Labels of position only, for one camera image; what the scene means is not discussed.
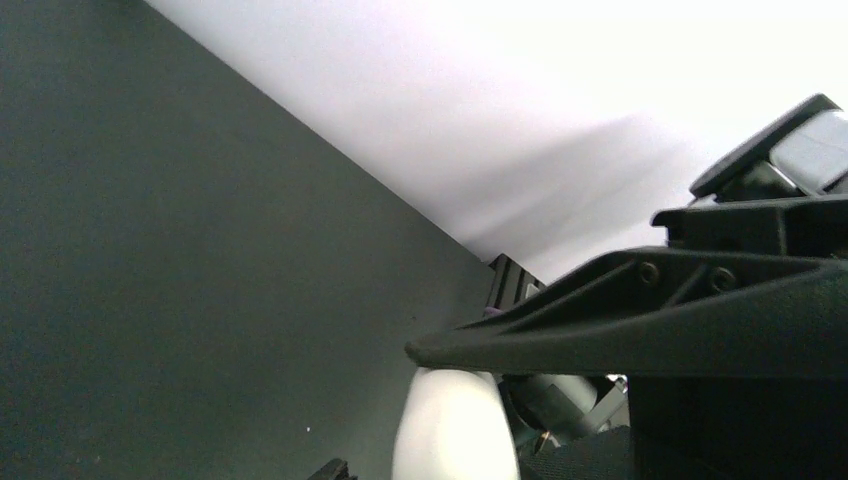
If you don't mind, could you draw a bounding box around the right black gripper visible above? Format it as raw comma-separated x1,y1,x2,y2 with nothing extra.
404,195,848,480

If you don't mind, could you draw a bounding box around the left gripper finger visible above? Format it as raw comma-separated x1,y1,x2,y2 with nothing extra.
307,458,358,480

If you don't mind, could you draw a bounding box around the white charging case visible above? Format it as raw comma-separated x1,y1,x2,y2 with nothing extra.
391,368,520,480

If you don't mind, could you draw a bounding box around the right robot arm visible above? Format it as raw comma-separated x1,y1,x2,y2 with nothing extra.
406,195,847,479

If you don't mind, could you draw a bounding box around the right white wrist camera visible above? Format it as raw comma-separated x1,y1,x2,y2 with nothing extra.
689,93,847,203

